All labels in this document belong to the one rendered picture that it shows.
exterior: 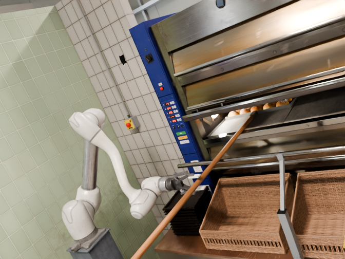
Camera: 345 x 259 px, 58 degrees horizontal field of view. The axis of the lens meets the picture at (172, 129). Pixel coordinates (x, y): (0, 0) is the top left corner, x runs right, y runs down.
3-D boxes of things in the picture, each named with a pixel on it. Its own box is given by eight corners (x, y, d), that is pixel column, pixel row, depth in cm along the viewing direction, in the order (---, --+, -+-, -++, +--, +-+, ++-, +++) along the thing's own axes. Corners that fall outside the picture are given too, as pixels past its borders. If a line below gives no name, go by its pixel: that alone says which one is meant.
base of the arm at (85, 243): (64, 253, 198) (60, 245, 196) (88, 229, 215) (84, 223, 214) (83, 254, 187) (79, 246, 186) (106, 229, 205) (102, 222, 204)
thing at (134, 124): (132, 127, 275) (128, 116, 273) (140, 125, 269) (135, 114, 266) (127, 130, 269) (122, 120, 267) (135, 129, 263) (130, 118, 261)
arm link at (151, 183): (170, 184, 194) (161, 200, 185) (152, 185, 204) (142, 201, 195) (161, 171, 190) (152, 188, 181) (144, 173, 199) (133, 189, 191)
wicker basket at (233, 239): (230, 207, 251) (218, 177, 244) (302, 205, 217) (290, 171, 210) (205, 250, 214) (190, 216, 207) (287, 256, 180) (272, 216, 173)
